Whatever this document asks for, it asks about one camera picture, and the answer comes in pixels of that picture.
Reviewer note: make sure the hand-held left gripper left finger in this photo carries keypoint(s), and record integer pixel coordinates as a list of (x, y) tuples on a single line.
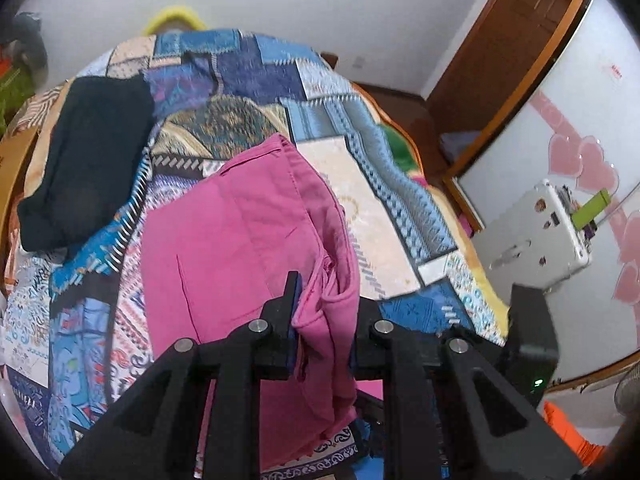
[(280, 347)]

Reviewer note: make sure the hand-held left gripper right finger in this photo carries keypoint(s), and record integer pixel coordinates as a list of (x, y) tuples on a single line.
[(380, 355)]

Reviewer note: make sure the pink pants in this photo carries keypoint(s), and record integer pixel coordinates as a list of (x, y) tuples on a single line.
[(225, 260)]

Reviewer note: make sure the black pants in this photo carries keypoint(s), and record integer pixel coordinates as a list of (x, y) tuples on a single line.
[(85, 160)]

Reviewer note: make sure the white suitcase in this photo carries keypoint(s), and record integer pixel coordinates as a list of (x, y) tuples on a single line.
[(530, 235)]

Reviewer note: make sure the orange cloth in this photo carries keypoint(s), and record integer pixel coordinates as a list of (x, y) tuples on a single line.
[(570, 427)]

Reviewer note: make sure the grey fan grille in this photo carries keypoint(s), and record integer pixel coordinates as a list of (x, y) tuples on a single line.
[(629, 390)]

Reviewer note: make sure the green bottle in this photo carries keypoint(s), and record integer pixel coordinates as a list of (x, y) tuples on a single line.
[(590, 208)]

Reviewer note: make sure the patchwork printed blanket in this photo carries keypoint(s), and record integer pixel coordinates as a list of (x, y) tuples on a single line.
[(390, 200)]

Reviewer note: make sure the purple grey floor cloth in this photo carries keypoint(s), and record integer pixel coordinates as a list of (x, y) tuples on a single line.
[(460, 144)]

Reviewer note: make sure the green cloth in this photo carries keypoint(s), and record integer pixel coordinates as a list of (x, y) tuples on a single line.
[(397, 147)]

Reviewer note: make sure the white sliding wardrobe door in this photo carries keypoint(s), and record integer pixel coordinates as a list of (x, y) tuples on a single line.
[(565, 85)]

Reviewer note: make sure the brown wooden door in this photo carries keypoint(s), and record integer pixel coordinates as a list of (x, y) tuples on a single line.
[(500, 50)]

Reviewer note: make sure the wooden lap table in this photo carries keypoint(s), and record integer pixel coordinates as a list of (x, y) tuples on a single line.
[(15, 175)]

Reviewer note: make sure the striped orange bedding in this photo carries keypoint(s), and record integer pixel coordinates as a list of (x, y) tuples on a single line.
[(35, 105)]

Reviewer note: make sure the yellow foam arch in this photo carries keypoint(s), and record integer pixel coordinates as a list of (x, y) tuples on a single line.
[(175, 15)]

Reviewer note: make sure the grey neck pillow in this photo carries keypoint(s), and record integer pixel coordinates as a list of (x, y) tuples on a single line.
[(27, 40)]

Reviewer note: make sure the white wall socket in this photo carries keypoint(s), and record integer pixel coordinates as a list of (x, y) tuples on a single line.
[(358, 63)]

